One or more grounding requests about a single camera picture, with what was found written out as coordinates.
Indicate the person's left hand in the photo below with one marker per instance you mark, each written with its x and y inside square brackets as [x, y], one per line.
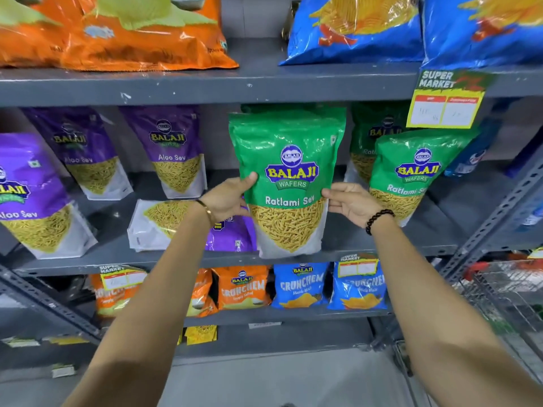
[222, 199]

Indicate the person's right hand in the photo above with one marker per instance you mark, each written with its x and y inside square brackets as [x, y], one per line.
[354, 203]

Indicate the person's right thumb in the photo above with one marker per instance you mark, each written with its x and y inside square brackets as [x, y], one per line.
[334, 193]

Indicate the person's left thumb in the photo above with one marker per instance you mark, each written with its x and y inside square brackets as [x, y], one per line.
[248, 182]

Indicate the green snack packet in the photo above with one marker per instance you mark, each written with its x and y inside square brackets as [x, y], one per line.
[418, 173]
[290, 165]
[292, 107]
[373, 131]

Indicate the person's right forearm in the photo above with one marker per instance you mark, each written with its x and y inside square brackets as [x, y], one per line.
[445, 326]

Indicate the person's left forearm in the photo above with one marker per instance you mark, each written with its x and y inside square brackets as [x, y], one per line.
[144, 317]

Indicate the small yellow price tag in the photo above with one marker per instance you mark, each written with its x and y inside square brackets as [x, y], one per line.
[123, 277]
[357, 264]

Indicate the purple snack packet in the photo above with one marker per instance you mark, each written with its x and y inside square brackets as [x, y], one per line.
[172, 148]
[34, 194]
[85, 152]
[161, 224]

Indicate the small blue chips packet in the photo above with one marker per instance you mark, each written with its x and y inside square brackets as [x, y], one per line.
[358, 292]
[301, 286]

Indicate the grey metal shelf rack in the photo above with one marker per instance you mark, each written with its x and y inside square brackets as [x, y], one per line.
[254, 82]

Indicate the small orange chips packet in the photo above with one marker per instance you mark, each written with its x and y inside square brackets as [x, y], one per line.
[106, 300]
[201, 292]
[242, 288]

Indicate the white shelf label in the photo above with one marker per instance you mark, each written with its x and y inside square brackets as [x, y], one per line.
[265, 325]

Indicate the large yellow price tag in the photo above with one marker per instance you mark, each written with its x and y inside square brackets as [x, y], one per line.
[445, 99]

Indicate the dark blue snack packet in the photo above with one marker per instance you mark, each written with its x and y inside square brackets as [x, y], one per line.
[475, 152]

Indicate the yellow snack packet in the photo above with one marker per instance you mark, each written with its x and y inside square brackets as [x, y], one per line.
[201, 334]

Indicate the large blue chips bag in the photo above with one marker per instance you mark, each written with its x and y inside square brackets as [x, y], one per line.
[360, 25]
[483, 29]

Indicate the large orange chips bag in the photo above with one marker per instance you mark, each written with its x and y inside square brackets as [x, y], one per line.
[148, 33]
[25, 38]

